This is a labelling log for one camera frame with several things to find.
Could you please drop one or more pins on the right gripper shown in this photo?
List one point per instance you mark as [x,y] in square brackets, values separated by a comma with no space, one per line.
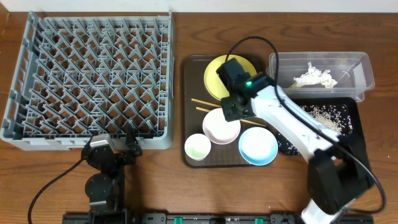
[229,114]

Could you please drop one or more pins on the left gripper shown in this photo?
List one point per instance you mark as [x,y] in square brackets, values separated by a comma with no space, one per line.
[115,156]

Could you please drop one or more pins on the white pink bowl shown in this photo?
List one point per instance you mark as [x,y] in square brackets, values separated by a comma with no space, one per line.
[218,130]

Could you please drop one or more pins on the light blue bowl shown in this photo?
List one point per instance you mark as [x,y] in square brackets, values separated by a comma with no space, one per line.
[258,146]

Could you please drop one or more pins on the small white cup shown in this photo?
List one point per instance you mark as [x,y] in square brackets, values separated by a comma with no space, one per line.
[197,146]

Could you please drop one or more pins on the white paper napkin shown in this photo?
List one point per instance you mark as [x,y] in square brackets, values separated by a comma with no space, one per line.
[314,76]

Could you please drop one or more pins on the rice food scraps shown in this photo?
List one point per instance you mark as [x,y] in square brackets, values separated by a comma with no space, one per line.
[335,117]

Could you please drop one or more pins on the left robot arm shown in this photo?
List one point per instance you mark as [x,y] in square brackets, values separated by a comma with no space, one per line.
[106,189]

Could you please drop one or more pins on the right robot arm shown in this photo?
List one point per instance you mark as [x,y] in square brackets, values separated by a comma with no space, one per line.
[338,166]

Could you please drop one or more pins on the grey plastic dishwasher rack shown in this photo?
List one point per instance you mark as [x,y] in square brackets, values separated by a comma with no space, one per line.
[76,76]

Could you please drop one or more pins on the black waste tray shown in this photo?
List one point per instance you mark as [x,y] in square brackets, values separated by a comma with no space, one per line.
[349,102]

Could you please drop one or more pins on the clear plastic waste bin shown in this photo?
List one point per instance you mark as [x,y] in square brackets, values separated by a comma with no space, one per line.
[352,71]

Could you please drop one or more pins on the yellow round plate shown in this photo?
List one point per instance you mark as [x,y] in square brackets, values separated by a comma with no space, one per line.
[213,83]

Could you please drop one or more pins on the lower wooden chopstick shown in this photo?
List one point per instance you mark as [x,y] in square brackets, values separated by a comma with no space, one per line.
[243,120]

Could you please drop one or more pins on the wooden chopstick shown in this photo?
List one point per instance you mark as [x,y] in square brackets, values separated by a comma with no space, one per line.
[243,120]
[205,103]

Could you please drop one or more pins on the dark brown serving tray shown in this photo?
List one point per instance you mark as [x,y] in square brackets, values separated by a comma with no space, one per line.
[192,85]

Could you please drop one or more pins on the upper wooden chopstick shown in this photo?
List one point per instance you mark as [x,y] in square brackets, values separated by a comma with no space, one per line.
[205,103]

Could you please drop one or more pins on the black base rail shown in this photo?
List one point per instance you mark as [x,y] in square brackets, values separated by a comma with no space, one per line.
[202,218]

